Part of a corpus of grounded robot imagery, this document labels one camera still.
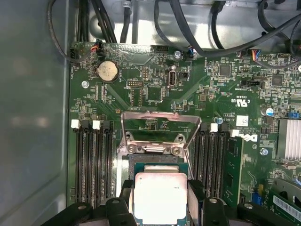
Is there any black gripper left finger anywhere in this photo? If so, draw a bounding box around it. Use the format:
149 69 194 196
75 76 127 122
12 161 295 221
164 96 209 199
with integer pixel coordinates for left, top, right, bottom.
41 180 138 226

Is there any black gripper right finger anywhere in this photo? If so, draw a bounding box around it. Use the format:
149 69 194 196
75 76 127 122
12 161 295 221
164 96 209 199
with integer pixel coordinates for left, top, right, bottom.
188 179 293 226

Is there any silver CPU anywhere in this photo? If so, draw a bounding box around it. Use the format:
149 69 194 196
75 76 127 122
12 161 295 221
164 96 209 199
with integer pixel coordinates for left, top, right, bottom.
132 161 189 226

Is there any metal socket cover frame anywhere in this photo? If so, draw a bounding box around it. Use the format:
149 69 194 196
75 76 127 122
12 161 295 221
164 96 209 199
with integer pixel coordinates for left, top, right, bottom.
120 111 202 152

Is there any blue expansion slot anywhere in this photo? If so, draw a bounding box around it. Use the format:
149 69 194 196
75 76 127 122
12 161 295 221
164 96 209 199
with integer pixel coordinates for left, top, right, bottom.
251 192 265 208

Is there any white board sticker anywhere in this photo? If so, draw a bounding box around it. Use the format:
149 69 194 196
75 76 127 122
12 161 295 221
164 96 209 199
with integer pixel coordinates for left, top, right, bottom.
236 115 249 127

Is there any silver finned heatsink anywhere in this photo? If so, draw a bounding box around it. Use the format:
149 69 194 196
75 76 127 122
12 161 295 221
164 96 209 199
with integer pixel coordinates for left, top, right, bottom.
277 119 301 161

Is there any green motherboard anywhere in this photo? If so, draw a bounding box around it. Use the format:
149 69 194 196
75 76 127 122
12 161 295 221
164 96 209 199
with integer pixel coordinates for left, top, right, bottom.
67 41 301 226

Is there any black grey PC case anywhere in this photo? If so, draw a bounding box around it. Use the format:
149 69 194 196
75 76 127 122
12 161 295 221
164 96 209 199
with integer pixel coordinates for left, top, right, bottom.
0 0 301 226

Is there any internal USB port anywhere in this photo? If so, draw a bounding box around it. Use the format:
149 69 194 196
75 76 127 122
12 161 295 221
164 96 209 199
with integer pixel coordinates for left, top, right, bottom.
168 70 177 88

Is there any round coin battery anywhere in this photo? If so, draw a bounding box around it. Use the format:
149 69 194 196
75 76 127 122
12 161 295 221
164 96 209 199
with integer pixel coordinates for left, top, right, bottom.
97 60 118 82

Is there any grey metal drive cage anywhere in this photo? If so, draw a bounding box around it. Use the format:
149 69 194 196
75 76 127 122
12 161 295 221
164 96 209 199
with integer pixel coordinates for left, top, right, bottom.
88 0 301 51

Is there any metal wire locking lever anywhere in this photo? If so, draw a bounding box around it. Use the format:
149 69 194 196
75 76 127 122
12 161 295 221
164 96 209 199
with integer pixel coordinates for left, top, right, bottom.
184 148 195 180

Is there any thin black cable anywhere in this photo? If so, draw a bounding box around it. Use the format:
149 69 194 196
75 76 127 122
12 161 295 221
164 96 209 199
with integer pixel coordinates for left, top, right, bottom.
48 0 79 65

